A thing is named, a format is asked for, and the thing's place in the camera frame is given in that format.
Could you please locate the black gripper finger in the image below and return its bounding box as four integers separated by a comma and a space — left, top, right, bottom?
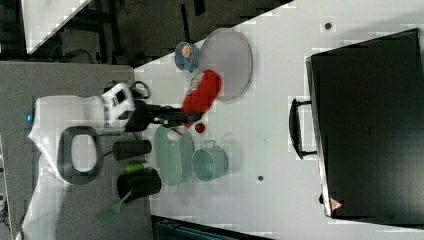
147, 105, 183, 116
152, 117, 197, 128

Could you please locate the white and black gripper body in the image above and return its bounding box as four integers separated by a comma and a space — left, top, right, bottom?
100, 82, 182, 132

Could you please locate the red plush ketchup bottle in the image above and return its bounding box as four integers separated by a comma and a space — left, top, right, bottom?
166, 69, 222, 142

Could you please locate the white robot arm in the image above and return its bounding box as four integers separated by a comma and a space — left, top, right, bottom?
15, 83, 201, 240

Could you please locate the small black cup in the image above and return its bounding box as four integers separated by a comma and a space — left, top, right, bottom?
112, 140, 152, 161

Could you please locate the blue bowl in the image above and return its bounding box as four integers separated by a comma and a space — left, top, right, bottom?
174, 42, 200, 71

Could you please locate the green marker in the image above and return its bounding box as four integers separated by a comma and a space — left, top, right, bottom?
124, 162, 150, 175

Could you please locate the green mug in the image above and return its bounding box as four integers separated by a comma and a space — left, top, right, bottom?
192, 140, 229, 182

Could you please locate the large black cup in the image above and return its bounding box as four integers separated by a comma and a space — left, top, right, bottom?
117, 169, 162, 203

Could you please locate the orange slice toy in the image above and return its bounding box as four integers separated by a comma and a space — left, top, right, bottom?
181, 45, 191, 58

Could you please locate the purple round plate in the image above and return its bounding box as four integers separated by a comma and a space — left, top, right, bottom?
198, 28, 253, 101

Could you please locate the green spatula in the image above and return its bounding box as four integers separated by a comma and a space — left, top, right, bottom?
95, 192, 131, 225

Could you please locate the black toaster oven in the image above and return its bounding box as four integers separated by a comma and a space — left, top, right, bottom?
305, 28, 424, 229

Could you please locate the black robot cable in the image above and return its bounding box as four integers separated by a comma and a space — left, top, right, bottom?
103, 79, 152, 101

